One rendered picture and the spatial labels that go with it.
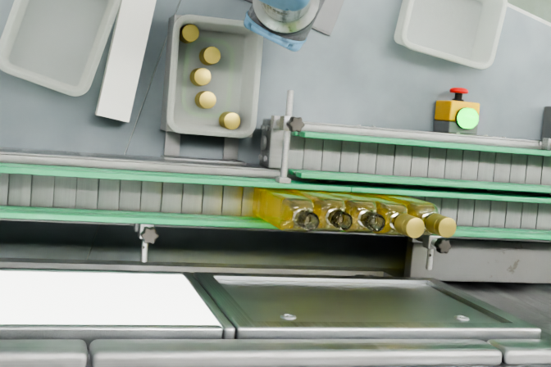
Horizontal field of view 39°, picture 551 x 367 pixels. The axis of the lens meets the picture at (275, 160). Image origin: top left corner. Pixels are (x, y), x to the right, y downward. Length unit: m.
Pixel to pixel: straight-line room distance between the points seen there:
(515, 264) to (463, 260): 0.12
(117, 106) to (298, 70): 0.39
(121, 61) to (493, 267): 0.87
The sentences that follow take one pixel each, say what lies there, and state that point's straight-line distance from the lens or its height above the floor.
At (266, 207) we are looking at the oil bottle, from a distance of 1.38.
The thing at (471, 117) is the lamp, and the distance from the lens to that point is 1.67.
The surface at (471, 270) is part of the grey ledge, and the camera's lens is 1.69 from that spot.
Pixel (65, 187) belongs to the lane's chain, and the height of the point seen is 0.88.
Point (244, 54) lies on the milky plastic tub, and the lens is 1.57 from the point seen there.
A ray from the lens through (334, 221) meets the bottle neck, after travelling 1.26.
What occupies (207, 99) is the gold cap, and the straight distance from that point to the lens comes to 1.51.
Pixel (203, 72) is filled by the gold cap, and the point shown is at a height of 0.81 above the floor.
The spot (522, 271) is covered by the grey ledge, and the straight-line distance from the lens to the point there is 1.75.
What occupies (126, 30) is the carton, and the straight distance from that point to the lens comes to 1.50.
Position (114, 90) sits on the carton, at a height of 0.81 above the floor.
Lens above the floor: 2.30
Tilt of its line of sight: 73 degrees down
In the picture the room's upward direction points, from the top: 106 degrees clockwise
